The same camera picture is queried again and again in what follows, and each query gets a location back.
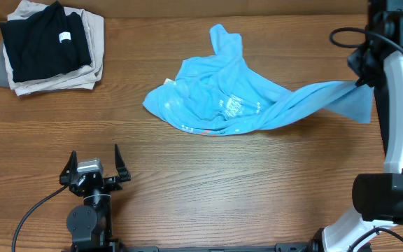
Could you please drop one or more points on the folded grey garment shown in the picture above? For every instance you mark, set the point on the folded grey garment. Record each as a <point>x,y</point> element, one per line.
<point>3,75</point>

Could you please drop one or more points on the black t-shirt at right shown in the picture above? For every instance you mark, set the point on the black t-shirt at right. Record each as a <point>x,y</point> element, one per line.
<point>381,96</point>

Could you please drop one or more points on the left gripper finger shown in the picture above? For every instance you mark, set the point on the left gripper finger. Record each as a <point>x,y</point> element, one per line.
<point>121,167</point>
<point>70,169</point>

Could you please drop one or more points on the folded beige garment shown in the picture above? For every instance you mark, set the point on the folded beige garment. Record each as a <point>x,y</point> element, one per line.
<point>83,78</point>

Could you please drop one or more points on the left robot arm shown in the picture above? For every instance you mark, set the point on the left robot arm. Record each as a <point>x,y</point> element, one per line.
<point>91,224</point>

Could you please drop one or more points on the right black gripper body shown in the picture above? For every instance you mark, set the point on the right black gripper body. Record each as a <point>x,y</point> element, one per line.
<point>360,65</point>

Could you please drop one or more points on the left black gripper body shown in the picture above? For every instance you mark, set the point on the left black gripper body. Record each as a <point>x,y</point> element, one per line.
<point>110,185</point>

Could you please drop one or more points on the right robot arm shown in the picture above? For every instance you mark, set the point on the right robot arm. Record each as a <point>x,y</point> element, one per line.
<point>377,198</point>

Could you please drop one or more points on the folded black shirt on stack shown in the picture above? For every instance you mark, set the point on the folded black shirt on stack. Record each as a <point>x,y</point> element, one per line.
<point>46,44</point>

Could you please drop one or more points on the light blue printed t-shirt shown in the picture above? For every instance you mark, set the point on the light blue printed t-shirt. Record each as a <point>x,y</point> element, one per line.
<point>220,95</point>

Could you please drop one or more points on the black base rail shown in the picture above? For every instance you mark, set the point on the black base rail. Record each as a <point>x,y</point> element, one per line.
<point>215,249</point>

